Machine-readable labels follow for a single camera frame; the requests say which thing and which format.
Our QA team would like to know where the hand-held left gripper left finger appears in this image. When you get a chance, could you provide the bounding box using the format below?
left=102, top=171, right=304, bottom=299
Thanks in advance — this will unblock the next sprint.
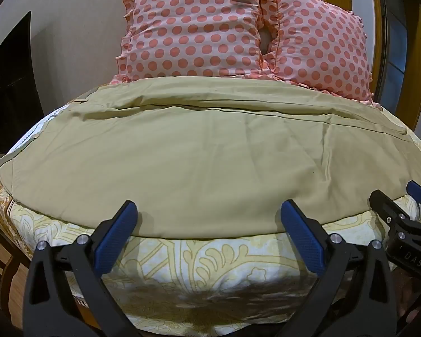
left=23, top=200, right=139, bottom=337

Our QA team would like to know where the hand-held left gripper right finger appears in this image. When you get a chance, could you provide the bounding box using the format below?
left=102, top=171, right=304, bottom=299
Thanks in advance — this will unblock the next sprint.
left=280, top=199, right=396, bottom=337

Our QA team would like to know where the olive green blanket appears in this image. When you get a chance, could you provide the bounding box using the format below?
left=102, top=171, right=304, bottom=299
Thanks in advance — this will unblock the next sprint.
left=0, top=76, right=421, bottom=242

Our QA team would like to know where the yellow patterned bed sheet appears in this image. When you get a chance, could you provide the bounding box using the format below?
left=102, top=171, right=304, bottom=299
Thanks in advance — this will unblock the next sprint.
left=0, top=88, right=421, bottom=337

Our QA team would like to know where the pink polka dot pillow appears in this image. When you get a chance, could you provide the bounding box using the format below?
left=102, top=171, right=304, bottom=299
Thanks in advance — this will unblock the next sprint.
left=115, top=0, right=269, bottom=85
left=260, top=0, right=376, bottom=105

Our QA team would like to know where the dark cabinet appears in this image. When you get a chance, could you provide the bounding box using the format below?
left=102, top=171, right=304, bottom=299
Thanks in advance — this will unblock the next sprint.
left=0, top=10, right=35, bottom=155

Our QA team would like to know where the wooden bed frame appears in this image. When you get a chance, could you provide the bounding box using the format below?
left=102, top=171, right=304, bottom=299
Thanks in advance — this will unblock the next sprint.
left=0, top=144, right=34, bottom=324

